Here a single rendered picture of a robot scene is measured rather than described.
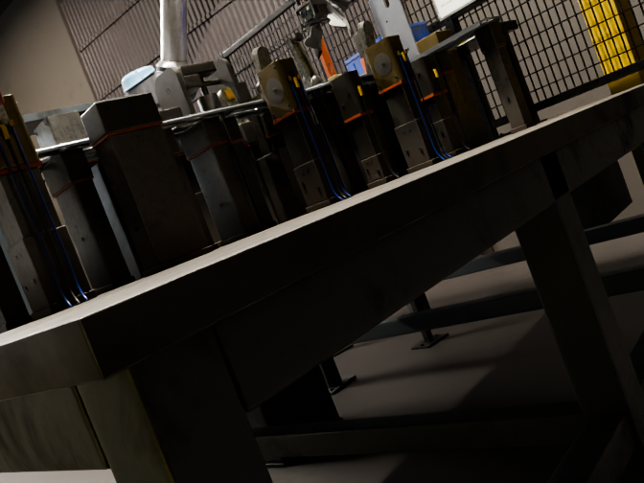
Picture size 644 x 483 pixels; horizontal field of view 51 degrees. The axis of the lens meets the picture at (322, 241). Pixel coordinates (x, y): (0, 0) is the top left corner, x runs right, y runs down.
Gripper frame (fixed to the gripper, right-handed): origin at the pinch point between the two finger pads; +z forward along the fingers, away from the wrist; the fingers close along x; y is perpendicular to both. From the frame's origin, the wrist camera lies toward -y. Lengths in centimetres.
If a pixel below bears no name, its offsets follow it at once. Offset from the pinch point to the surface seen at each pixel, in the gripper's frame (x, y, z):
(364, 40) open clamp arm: 17.2, 7.7, 4.2
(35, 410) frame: 75, 131, 46
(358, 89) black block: 21.0, 20.8, 17.0
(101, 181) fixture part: 3, 84, 19
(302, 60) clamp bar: -13.8, 1.2, -2.3
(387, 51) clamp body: 24.1, 8.9, 9.9
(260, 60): 15.0, 42.3, 3.9
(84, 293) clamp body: 23, 104, 39
